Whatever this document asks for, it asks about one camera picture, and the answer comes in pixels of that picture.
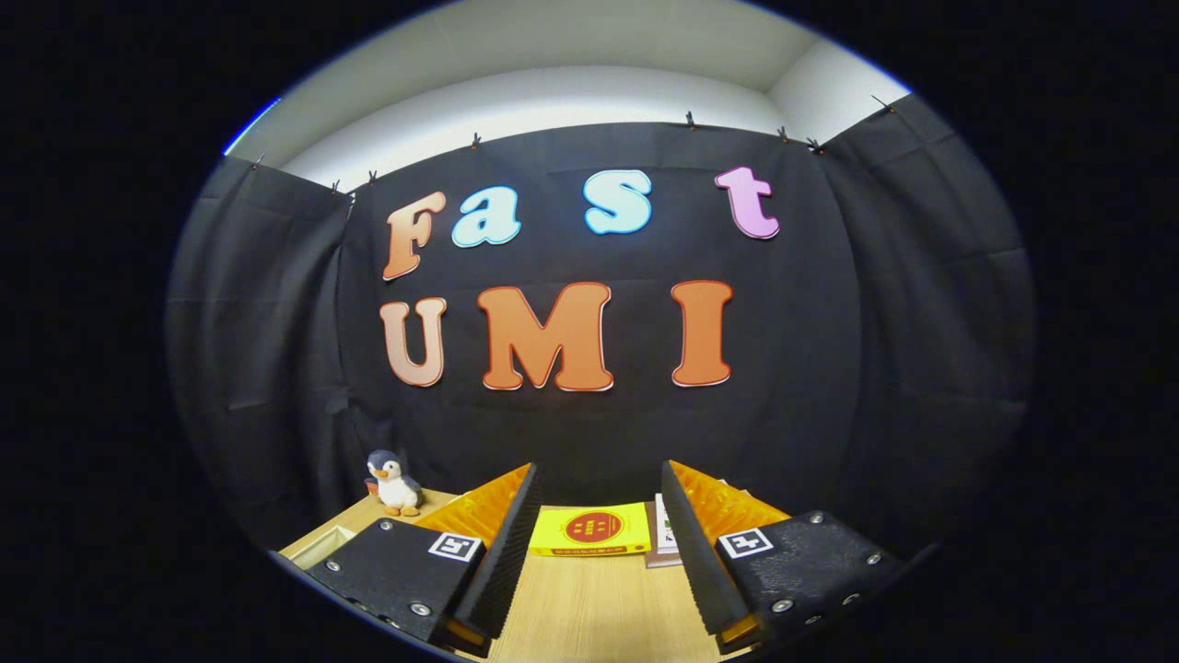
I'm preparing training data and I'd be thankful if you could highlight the thick white book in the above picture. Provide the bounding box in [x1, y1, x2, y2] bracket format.
[645, 502, 684, 569]

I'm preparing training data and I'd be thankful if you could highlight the row of small cloth clips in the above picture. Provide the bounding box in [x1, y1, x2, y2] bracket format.
[249, 95, 899, 190]

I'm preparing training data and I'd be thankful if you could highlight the beige fabric storage box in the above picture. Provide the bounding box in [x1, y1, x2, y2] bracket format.
[279, 525, 358, 569]

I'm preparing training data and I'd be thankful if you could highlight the yellow book with red circle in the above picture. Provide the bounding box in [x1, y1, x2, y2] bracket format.
[529, 502, 652, 557]

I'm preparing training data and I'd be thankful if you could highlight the penguin plush toy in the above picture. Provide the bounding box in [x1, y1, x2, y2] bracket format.
[365, 449, 425, 517]

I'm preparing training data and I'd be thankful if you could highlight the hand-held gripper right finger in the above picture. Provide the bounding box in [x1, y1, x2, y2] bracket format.
[660, 459, 907, 656]

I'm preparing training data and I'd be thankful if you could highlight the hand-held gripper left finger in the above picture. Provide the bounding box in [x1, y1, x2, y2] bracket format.
[307, 461, 543, 658]

